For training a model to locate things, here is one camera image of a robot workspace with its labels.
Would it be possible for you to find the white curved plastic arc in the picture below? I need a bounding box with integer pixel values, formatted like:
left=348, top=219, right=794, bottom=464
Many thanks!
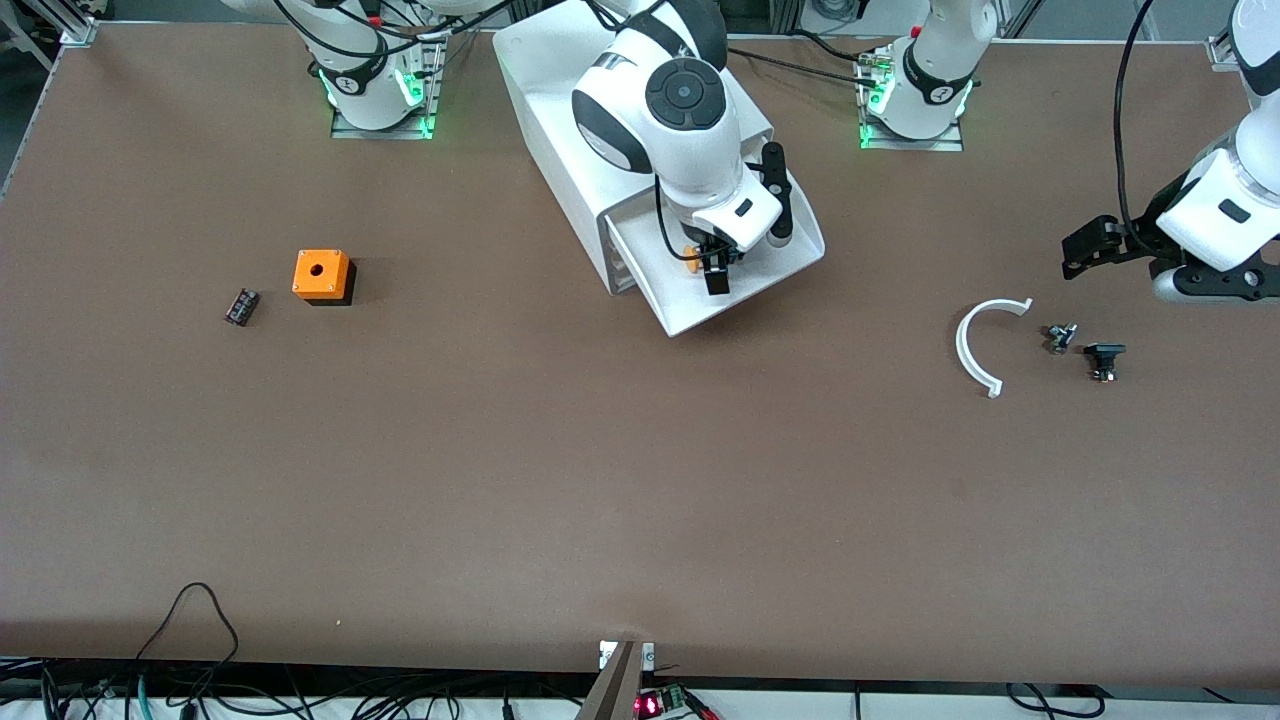
left=955, top=297, right=1034, bottom=399

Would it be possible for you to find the orange box with hole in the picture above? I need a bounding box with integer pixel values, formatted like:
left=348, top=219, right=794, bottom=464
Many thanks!
left=292, top=249, right=357, bottom=307

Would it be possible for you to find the circuit board with red light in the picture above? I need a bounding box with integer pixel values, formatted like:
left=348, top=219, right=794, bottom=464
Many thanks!
left=634, top=682, right=719, bottom=720

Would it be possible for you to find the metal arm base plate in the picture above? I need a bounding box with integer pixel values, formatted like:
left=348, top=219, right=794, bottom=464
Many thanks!
left=855, top=48, right=965, bottom=153
left=330, top=38, right=447, bottom=141

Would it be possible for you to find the aluminium frame profile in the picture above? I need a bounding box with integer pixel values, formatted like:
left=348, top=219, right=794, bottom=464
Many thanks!
left=14, top=0, right=98, bottom=47
left=1205, top=30, right=1251, bottom=71

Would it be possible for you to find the black braided cable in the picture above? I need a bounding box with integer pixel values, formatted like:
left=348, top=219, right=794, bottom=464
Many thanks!
left=726, top=28, right=886, bottom=83

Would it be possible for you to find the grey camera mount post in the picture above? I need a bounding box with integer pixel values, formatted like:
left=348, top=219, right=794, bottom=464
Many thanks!
left=574, top=640, right=657, bottom=720

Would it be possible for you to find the black coiled cable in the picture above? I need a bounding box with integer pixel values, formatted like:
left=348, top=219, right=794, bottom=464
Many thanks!
left=1004, top=682, right=1107, bottom=720

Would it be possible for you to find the black looped cable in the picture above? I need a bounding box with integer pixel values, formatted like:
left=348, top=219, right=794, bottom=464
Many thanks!
left=133, top=582, right=241, bottom=669

